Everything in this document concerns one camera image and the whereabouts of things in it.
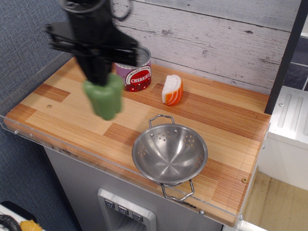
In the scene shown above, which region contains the purple cherries tin can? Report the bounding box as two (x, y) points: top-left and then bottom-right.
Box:
(115, 46), (152, 92)

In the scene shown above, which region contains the green toy bell pepper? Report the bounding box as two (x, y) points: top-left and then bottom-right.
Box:
(83, 73), (124, 120)

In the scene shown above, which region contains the silver dispenser button panel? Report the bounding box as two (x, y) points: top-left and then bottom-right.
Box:
(98, 188), (157, 231)

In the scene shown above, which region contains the black braided cable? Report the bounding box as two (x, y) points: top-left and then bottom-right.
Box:
(0, 214), (21, 231)

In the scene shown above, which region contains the yellow object at corner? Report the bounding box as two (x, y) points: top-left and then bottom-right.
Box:
(20, 220), (43, 231)

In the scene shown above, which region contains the dark grey right post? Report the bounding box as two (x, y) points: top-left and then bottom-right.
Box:
(264, 0), (308, 115)

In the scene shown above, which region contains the grey toy fridge cabinet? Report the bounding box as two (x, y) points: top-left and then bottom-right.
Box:
(45, 148), (222, 231)

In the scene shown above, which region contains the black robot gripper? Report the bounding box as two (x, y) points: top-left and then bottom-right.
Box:
(44, 11), (139, 86)

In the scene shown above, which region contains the stainless steel colander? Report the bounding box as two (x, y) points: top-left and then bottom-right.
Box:
(132, 121), (208, 202)

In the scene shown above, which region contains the white toy sink unit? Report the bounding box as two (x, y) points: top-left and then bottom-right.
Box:
(257, 87), (308, 190)

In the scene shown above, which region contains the toy salmon sushi piece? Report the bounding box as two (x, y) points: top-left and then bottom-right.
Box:
(162, 75), (183, 106)

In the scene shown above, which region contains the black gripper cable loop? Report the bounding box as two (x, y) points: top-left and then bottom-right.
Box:
(112, 0), (133, 21)

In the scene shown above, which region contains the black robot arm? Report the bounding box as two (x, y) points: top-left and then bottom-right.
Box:
(44, 0), (138, 86)

